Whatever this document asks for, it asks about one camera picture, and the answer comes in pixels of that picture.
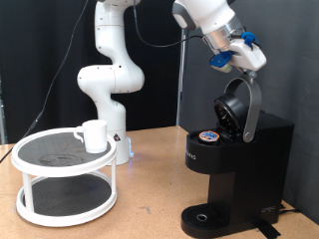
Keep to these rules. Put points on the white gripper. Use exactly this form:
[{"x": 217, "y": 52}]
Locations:
[{"x": 249, "y": 56}]

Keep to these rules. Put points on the K-cup coffee pod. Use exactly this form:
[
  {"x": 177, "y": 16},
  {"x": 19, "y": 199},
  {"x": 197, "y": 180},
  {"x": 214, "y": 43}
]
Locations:
[{"x": 209, "y": 135}]

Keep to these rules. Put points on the black Keurig coffee machine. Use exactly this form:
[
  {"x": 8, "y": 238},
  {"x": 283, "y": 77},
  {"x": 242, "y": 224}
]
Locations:
[{"x": 252, "y": 166}]

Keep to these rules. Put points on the white ceramic mug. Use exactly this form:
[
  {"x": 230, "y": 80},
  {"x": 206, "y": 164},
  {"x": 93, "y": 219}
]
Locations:
[{"x": 94, "y": 136}]

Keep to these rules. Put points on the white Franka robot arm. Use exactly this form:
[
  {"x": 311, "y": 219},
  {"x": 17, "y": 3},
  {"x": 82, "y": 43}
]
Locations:
[{"x": 109, "y": 79}]

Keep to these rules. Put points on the grey backdrop fabric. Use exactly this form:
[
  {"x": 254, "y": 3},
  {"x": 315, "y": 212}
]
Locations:
[{"x": 292, "y": 93}]

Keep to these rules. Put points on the grey metal vertical pole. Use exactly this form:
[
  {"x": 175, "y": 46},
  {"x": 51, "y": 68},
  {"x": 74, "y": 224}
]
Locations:
[{"x": 181, "y": 83}]

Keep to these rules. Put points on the black tape strip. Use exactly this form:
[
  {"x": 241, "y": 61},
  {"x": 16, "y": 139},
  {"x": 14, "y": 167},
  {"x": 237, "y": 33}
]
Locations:
[{"x": 267, "y": 230}]

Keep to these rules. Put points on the white two-tier turntable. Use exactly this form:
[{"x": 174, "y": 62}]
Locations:
[{"x": 66, "y": 199}]

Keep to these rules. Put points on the black backdrop curtain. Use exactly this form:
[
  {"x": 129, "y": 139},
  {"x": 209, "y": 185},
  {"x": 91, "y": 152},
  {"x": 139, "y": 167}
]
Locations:
[{"x": 20, "y": 49}]

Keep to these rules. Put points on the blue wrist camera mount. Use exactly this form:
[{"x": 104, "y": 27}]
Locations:
[{"x": 221, "y": 61}]

